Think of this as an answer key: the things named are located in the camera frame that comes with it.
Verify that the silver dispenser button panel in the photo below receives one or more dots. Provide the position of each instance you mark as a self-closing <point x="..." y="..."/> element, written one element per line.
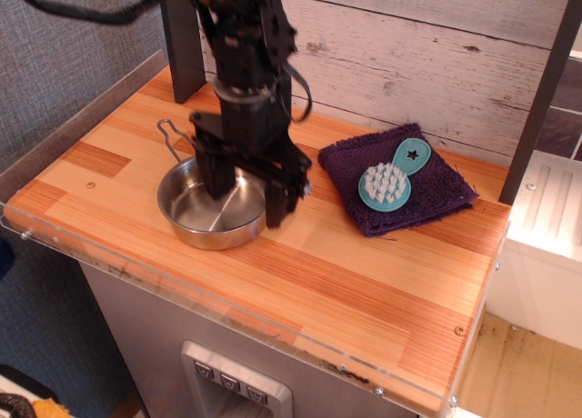
<point x="232" y="381"/>

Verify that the grey toy fridge cabinet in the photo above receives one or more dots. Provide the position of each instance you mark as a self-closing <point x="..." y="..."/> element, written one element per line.
<point x="152" y="333"/>

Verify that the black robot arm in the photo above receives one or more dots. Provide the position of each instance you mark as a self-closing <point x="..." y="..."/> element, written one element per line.
<point x="251" y="41"/>

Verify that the stainless steel pan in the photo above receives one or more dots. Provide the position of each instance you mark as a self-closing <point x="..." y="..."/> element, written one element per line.
<point x="200" y="221"/>

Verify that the teal scrub brush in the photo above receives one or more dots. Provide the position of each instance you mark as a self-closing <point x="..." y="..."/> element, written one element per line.
<point x="386" y="187"/>

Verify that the dark grey right post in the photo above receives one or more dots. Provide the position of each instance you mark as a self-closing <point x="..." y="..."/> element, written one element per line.
<point x="556" y="63"/>

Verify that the dark grey post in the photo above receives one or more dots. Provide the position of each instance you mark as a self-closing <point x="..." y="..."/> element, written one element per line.
<point x="184" y="48"/>
<point x="556" y="63"/>

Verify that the clear acrylic edge guard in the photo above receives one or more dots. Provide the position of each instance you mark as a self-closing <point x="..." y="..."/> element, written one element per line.
<point x="393" y="314"/>

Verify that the dark grey left post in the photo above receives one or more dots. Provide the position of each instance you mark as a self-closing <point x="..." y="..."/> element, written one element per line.
<point x="184" y="48"/>

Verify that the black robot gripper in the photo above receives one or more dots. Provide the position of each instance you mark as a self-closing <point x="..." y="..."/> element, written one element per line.
<point x="252" y="132"/>

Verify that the orange black object bottom left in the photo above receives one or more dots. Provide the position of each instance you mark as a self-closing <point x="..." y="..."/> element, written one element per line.
<point x="17" y="406"/>

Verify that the purple folded rag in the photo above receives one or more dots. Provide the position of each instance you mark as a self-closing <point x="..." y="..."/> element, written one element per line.
<point x="437" y="189"/>

